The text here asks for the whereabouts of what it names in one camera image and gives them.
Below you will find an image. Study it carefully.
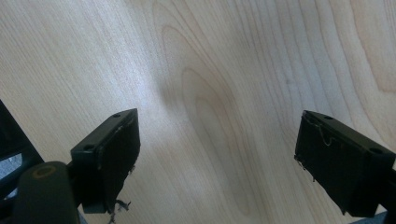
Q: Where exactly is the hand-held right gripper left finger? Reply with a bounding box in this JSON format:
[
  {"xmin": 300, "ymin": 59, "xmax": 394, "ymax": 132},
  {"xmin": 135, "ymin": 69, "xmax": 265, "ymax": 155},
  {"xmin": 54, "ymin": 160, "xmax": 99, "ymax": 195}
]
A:
[{"xmin": 70, "ymin": 107, "xmax": 142, "ymax": 216}]

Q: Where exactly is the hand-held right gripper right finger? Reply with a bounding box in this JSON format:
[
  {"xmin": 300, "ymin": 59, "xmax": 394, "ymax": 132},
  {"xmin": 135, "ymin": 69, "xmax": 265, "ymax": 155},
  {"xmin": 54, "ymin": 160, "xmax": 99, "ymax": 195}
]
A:
[{"xmin": 293, "ymin": 109, "xmax": 396, "ymax": 218}]

